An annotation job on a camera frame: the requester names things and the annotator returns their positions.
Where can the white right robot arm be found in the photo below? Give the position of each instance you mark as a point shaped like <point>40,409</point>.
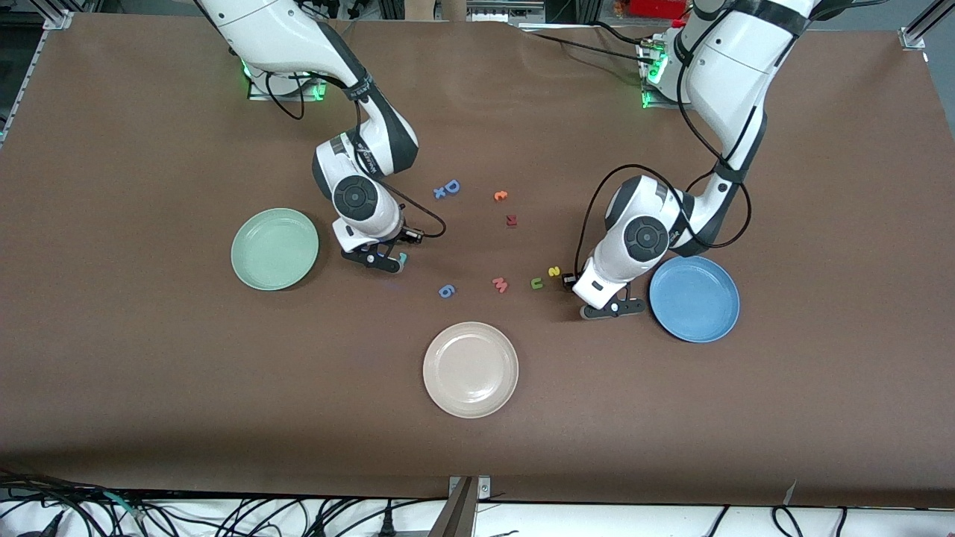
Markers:
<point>254,30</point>

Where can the beige plate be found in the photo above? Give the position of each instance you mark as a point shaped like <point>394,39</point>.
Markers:
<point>471,370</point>

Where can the white paper scrap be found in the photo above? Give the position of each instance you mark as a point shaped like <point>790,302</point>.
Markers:
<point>789,494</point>

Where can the blue foam number 6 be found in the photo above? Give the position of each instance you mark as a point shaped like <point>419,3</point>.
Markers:
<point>446,291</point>

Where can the pink foam letter W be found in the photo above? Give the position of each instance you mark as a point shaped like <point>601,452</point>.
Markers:
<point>500,285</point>

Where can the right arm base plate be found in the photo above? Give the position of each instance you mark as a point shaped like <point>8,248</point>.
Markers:
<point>317,95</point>

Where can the blue foam letter D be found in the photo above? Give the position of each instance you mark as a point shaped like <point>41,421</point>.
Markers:
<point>452,187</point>

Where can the red box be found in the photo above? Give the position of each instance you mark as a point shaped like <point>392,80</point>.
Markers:
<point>656,7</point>

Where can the dark metal beam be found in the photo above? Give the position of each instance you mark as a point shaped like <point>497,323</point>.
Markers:
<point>456,518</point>

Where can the mint green plate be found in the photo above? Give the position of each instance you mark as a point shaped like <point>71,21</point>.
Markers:
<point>274,250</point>

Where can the silver table edge bracket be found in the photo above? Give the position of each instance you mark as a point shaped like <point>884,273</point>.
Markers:
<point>483,488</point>

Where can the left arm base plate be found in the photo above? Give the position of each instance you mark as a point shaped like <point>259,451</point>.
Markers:
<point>649,104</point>

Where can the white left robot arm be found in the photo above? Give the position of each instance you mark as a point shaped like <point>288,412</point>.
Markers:
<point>735,67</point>

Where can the blue plate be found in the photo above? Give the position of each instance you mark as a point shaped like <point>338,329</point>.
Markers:
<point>694,300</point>

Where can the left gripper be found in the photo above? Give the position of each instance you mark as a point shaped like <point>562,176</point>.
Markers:
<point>567,276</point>

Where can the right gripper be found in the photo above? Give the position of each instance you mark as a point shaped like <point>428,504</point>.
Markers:
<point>398,239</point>

